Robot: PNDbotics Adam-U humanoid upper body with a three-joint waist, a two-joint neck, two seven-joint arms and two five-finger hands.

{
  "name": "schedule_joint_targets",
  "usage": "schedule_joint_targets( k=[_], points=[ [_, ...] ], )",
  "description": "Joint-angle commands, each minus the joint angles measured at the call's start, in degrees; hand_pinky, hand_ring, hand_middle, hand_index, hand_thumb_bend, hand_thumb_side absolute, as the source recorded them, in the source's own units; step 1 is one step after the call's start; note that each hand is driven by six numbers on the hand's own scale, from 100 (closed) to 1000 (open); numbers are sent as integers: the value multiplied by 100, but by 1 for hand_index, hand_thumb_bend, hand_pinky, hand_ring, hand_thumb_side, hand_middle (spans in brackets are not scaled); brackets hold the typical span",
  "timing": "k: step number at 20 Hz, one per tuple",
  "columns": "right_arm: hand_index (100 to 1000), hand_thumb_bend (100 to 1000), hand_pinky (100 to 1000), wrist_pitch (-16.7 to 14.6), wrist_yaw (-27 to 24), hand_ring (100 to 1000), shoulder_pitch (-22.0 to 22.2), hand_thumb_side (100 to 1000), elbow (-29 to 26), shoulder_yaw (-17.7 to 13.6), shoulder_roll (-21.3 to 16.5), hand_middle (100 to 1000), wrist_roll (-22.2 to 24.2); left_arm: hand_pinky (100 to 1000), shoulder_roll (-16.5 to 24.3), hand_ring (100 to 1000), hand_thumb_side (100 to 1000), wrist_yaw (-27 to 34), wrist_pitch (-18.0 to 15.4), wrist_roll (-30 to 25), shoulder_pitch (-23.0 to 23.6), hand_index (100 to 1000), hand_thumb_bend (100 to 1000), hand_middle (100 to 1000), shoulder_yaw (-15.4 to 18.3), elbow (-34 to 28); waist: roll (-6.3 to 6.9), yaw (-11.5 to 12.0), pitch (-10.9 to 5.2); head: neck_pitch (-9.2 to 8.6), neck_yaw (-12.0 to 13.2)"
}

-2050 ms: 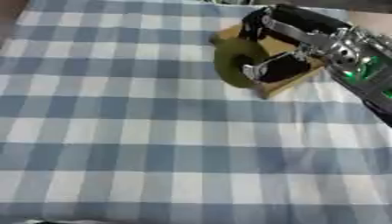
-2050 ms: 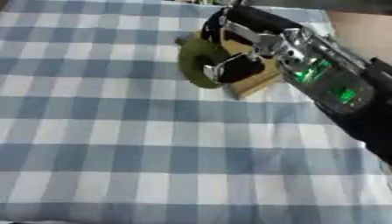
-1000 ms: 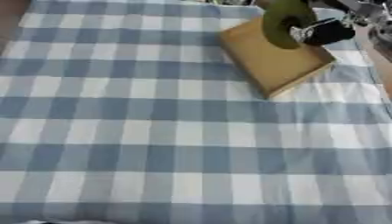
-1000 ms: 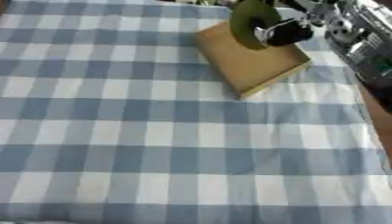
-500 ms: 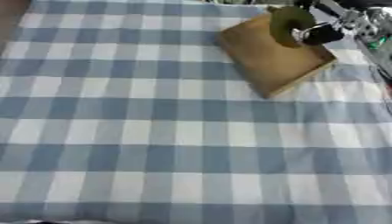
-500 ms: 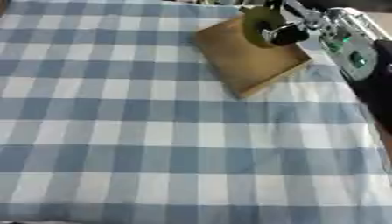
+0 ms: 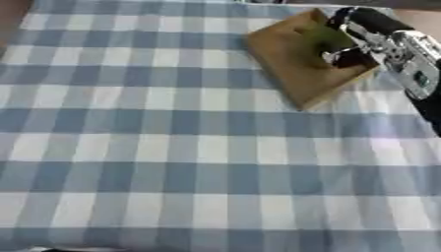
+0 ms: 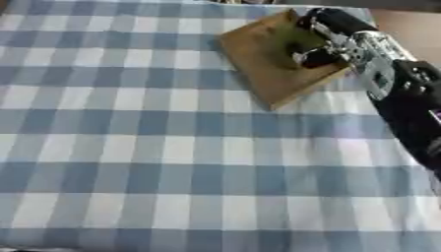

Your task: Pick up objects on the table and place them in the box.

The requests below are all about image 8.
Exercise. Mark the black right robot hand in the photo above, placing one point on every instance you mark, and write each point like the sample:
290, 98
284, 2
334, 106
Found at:
339, 20

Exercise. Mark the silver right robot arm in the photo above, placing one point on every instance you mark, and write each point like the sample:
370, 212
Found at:
402, 82

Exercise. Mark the tan cardboard box green inside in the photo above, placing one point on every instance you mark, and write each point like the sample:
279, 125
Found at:
270, 65

